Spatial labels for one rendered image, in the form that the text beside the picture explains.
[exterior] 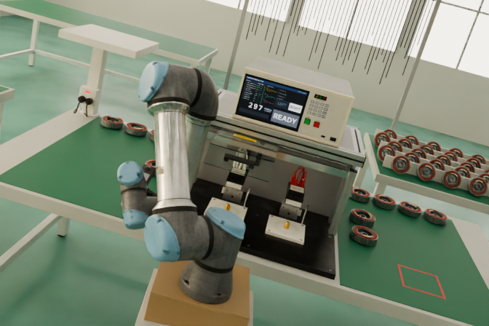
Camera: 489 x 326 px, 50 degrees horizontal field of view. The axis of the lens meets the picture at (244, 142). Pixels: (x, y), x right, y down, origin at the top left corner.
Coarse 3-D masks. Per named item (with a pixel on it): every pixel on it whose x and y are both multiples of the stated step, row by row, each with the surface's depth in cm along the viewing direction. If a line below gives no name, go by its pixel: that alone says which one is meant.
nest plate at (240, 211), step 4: (212, 200) 212; (216, 200) 213; (220, 200) 214; (208, 204) 208; (212, 204) 209; (216, 204) 210; (220, 204) 211; (224, 204) 211; (232, 204) 213; (236, 204) 214; (224, 208) 208; (232, 208) 210; (236, 208) 211; (240, 208) 212; (244, 208) 213; (204, 212) 201; (236, 212) 208; (240, 212) 208; (244, 212) 209; (240, 216) 205; (244, 216) 208
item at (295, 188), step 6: (288, 186) 215; (294, 186) 210; (288, 192) 207; (294, 192) 206; (300, 192) 206; (288, 198) 207; (294, 198) 207; (300, 198) 207; (294, 204) 205; (300, 204) 205
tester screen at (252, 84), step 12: (252, 84) 205; (264, 84) 204; (276, 84) 204; (252, 96) 206; (264, 96) 206; (276, 96) 205; (288, 96) 204; (300, 96) 204; (252, 108) 208; (264, 108) 207; (276, 108) 206; (264, 120) 208
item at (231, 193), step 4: (228, 188) 218; (232, 188) 218; (224, 192) 219; (228, 192) 218; (232, 192) 218; (236, 192) 218; (240, 192) 218; (224, 196) 219; (228, 196) 219; (232, 196) 219; (236, 196) 219; (240, 196) 218; (232, 200) 219; (236, 200) 219; (240, 200) 219
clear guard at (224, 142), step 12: (228, 132) 206; (216, 144) 190; (228, 144) 194; (240, 144) 197; (252, 144) 200; (264, 144) 204; (276, 144) 208; (216, 156) 188; (240, 156) 188; (252, 156) 189; (264, 156) 191; (228, 168) 186; (240, 168) 186; (264, 168) 187; (264, 180) 185
